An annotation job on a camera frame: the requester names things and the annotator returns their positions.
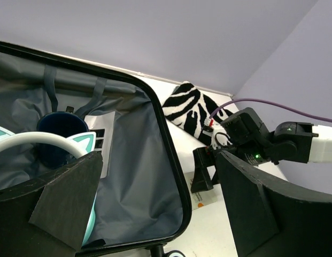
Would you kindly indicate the dark blue mug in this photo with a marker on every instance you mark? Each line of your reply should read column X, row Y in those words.
column 64, row 124

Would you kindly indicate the zebra print fluffy pouch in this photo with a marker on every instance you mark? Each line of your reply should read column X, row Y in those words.
column 188, row 108

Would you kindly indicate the teal cat ear headphones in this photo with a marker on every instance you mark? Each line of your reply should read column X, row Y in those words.
column 7, row 142

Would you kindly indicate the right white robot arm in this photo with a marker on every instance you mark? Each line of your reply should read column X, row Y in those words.
column 300, row 142

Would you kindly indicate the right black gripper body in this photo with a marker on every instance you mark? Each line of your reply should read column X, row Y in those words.
column 249, row 137

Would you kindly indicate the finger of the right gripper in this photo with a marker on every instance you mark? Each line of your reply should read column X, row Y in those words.
column 202, row 182

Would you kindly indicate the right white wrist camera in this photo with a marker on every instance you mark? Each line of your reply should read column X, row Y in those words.
column 217, row 134

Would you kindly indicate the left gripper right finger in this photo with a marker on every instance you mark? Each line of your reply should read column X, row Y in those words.
column 270, row 216

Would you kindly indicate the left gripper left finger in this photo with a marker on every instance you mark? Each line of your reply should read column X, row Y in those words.
column 48, row 215

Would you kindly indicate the small black kids suitcase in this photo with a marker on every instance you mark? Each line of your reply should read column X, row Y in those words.
column 143, row 202

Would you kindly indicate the white card with orange dot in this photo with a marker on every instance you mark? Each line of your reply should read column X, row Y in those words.
column 205, row 198

